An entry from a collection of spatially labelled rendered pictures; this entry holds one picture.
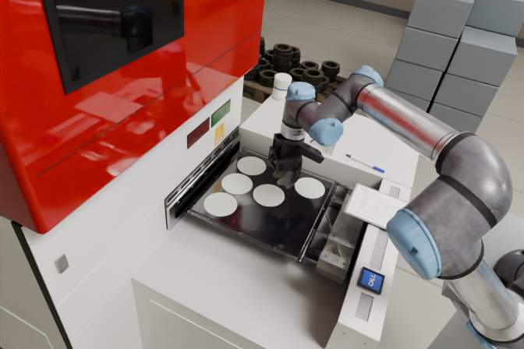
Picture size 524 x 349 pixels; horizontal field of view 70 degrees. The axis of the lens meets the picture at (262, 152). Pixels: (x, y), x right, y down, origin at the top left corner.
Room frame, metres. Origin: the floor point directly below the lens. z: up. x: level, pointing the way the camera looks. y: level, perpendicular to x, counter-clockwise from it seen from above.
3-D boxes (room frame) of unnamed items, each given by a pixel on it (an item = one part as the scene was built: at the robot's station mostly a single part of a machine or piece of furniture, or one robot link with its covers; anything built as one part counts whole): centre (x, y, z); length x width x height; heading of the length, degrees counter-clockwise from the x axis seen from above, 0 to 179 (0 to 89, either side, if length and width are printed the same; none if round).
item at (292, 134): (0.89, -0.08, 1.15); 0.08 x 0.08 x 0.05
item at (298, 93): (0.89, -0.08, 1.23); 0.09 x 0.08 x 0.11; 32
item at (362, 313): (0.69, -0.35, 0.89); 0.55 x 0.09 x 0.14; 160
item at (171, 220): (0.93, 0.17, 0.89); 0.44 x 0.02 x 0.10; 160
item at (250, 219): (0.87, -0.03, 0.90); 0.34 x 0.34 x 0.01; 70
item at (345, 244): (0.73, -0.26, 0.89); 0.08 x 0.03 x 0.03; 70
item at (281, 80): (1.41, -0.05, 1.01); 0.07 x 0.07 x 0.10
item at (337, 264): (0.65, -0.23, 0.89); 0.08 x 0.03 x 0.03; 70
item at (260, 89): (3.37, -0.07, 0.21); 1.14 x 0.82 x 0.41; 67
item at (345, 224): (0.80, -0.29, 0.87); 0.36 x 0.08 x 0.03; 160
